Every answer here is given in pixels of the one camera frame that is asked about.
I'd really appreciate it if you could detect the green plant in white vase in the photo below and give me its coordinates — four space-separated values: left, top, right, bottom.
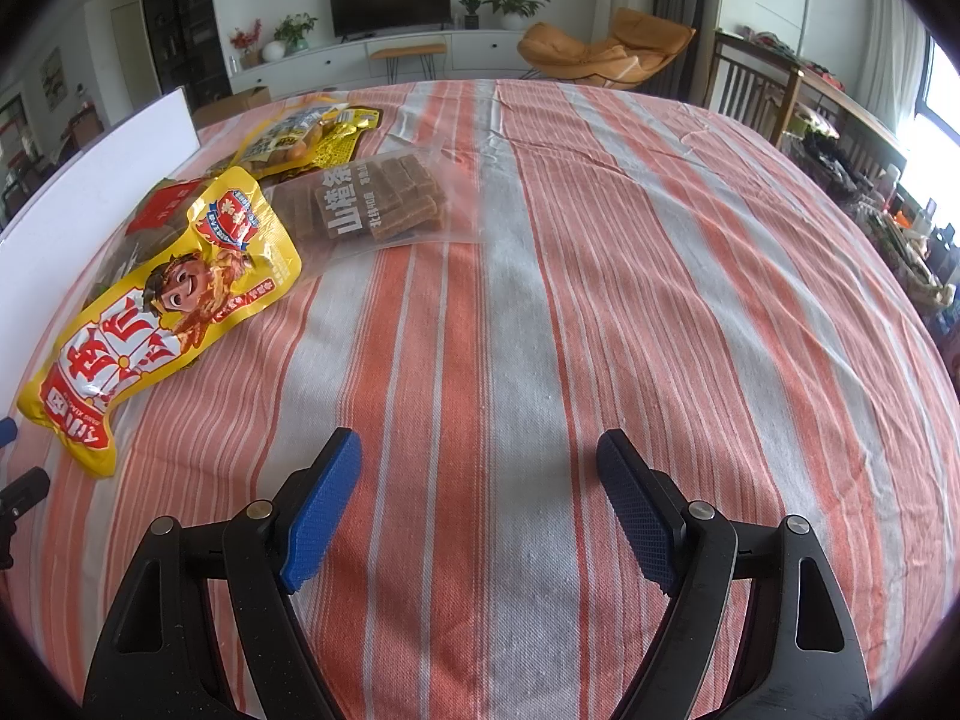
272 13 318 61

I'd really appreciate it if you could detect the wooden chair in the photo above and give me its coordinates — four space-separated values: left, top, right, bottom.
705 30 800 140

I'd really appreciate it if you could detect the framed wall picture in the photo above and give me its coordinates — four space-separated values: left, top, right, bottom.
41 47 70 110

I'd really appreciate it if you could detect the dark bookshelf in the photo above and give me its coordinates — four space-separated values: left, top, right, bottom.
137 0 232 102

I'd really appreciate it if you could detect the orange striped tablecloth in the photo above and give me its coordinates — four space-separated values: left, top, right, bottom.
0 79 950 720

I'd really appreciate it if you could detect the red flower arrangement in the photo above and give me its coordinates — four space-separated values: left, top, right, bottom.
229 21 263 68

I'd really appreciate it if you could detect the cardboard box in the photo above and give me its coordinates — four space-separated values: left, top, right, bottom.
193 86 271 128

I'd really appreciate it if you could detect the white television cabinet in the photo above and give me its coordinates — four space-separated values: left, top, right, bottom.
229 28 526 98

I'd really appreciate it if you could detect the orange lounge chair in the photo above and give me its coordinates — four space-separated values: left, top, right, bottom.
517 7 697 95

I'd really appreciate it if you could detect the clear yellow-trimmed snack packet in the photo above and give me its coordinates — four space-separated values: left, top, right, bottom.
202 101 331 181

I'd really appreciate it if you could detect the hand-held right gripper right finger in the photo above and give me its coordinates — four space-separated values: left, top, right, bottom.
596 429 875 720

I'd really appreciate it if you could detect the clear bag of brown sticks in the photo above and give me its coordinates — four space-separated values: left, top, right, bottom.
266 150 481 263

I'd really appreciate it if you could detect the white box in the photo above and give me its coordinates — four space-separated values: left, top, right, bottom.
0 88 200 421

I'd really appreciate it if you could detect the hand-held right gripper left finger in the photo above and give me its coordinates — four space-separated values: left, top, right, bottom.
81 427 363 720

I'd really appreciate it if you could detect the yellow cartoon snack packet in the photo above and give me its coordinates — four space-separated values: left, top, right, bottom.
16 165 302 477

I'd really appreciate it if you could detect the cluttered wooden table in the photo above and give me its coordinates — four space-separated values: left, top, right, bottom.
780 67 960 316

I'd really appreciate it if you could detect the leafy plant in white pot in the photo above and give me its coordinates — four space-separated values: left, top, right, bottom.
482 0 551 31

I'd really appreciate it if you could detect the black television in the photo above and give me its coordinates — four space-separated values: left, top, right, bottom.
328 0 453 42

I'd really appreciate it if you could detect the wooden bench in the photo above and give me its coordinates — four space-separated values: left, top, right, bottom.
366 41 449 82

